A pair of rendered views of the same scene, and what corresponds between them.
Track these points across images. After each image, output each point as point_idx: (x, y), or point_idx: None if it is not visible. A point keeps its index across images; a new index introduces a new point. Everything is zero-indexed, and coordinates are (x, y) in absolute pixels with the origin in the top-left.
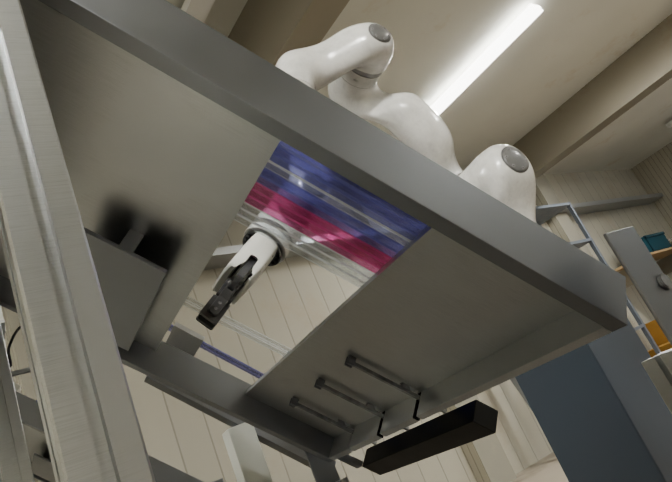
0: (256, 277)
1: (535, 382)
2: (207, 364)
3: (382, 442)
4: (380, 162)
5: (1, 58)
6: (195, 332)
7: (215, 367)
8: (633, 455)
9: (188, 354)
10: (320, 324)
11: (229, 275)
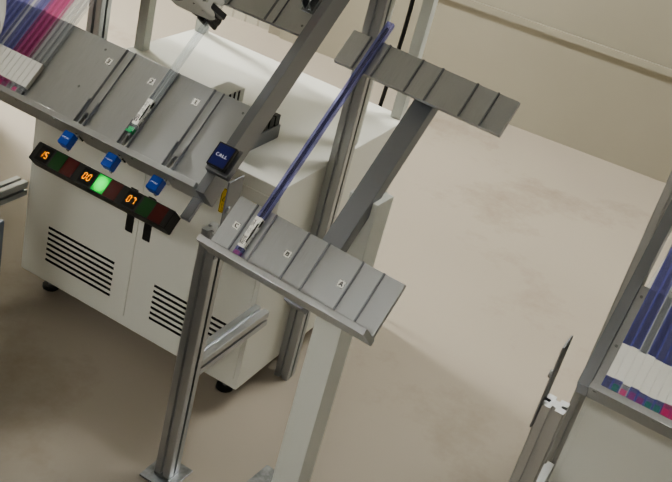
0: (175, 3)
1: None
2: (276, 70)
3: (149, 198)
4: None
5: None
6: (340, 50)
7: (271, 76)
8: None
9: (286, 54)
10: (120, 47)
11: None
